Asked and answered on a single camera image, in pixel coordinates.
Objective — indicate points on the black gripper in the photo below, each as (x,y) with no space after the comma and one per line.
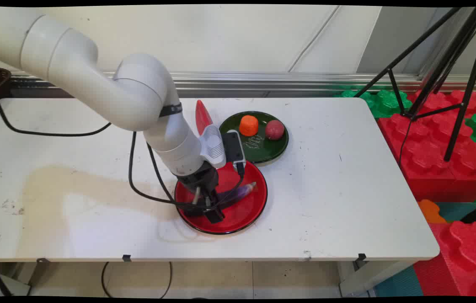
(199,179)

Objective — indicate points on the orange toy mandarin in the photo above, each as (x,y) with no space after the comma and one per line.
(248,125)

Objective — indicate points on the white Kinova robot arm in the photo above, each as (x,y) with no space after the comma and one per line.
(94,80)

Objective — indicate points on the purple toy eggplant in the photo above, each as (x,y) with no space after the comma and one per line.
(240,192)

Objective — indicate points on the round red plate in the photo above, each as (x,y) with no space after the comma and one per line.
(246,214)

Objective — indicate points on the round green plate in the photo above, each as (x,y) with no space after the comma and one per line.
(269,149)

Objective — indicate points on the black table edge clip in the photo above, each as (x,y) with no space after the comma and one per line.
(361,257)
(42,261)
(126,257)

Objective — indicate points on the red toy chili pepper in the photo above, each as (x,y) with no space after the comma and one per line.
(202,115)

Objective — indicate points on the red toy apple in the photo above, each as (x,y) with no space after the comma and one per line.
(274,129)

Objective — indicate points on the white table leg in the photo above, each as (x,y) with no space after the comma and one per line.
(368,277)

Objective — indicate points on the teal foam mat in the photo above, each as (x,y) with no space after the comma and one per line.
(398,284)

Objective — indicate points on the orange foam piece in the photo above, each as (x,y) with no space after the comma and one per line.
(431,211)

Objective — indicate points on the giant red green blocks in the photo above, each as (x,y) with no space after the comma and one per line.
(431,164)

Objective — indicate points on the red foam block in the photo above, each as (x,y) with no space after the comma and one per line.
(469,252)

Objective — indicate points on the black tripod stand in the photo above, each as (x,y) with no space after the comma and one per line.
(472,80)

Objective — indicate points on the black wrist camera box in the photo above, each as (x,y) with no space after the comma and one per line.
(233,147)

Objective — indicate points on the aluminium wall rail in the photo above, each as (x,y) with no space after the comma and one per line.
(305,80)

